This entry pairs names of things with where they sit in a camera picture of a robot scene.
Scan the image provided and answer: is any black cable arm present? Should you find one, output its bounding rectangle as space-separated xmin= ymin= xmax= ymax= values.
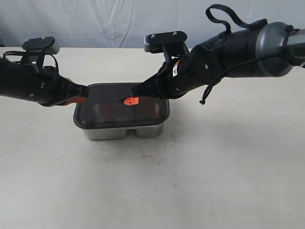
xmin=199 ymin=4 xmax=305 ymax=105
xmin=2 ymin=51 xmax=60 ymax=79

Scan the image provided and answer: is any stainless steel lunch box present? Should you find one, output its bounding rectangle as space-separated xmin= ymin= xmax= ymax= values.
xmin=82 ymin=123 xmax=164 ymax=141

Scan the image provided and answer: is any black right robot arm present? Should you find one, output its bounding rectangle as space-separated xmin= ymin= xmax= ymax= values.
xmin=132 ymin=22 xmax=305 ymax=104

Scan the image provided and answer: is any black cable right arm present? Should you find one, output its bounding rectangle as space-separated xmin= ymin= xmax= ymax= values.
xmin=199 ymin=4 xmax=305 ymax=105

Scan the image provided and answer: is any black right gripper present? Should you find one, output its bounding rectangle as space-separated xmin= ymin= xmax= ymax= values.
xmin=132 ymin=56 xmax=193 ymax=99

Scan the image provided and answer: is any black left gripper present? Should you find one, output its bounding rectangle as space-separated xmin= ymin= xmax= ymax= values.
xmin=36 ymin=66 xmax=89 ymax=107

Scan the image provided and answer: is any blue-grey backdrop cloth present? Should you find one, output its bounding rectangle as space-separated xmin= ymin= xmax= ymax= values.
xmin=0 ymin=0 xmax=305 ymax=49

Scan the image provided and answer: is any red sausage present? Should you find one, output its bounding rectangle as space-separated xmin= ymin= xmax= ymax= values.
xmin=102 ymin=102 xmax=113 ymax=123

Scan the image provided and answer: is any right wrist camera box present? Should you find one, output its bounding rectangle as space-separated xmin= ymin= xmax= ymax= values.
xmin=144 ymin=31 xmax=189 ymax=62

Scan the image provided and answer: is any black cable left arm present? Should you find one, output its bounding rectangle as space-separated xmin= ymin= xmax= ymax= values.
xmin=2 ymin=51 xmax=60 ymax=79

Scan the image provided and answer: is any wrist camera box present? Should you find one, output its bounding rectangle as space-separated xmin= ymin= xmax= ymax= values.
xmin=144 ymin=31 xmax=189 ymax=62
xmin=21 ymin=36 xmax=60 ymax=69

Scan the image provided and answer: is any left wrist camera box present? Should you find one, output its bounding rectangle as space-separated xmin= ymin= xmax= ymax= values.
xmin=21 ymin=36 xmax=60 ymax=69

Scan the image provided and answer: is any dark transparent lunch box lid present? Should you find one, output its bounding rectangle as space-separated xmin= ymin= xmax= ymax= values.
xmin=73 ymin=83 xmax=170 ymax=130

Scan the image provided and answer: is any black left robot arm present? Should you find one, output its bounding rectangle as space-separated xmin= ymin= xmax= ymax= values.
xmin=0 ymin=58 xmax=89 ymax=107

